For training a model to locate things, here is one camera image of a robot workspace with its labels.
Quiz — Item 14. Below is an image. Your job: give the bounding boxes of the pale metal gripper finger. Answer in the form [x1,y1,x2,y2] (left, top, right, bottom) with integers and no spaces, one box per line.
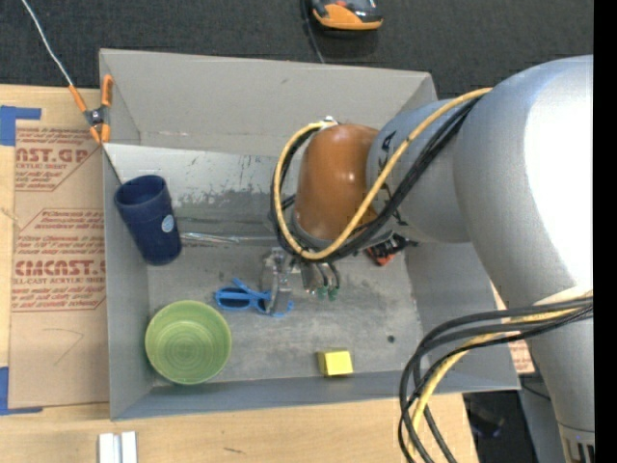
[278,280,295,315]
[260,273,281,309]

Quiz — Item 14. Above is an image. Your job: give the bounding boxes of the blue sunglasses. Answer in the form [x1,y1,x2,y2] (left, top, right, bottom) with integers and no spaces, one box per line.
[213,277,295,318]

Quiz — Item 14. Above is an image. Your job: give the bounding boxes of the grey metal bin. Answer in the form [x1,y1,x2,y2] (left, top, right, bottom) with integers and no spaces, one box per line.
[98,48,522,422]

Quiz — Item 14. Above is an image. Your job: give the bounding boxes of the yellow block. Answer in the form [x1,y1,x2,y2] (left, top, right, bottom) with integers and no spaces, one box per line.
[315,349,354,378]

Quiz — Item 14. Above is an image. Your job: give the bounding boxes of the green bowl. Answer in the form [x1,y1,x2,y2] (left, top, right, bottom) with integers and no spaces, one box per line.
[144,299,233,386]

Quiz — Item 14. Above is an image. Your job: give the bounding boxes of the dark blue cup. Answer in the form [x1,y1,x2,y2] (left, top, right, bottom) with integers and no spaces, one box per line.
[113,175,183,266]

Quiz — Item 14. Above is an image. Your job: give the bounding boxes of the brown cardboard board red print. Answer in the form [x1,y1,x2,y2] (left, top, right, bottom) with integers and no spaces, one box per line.
[0,83,536,415]

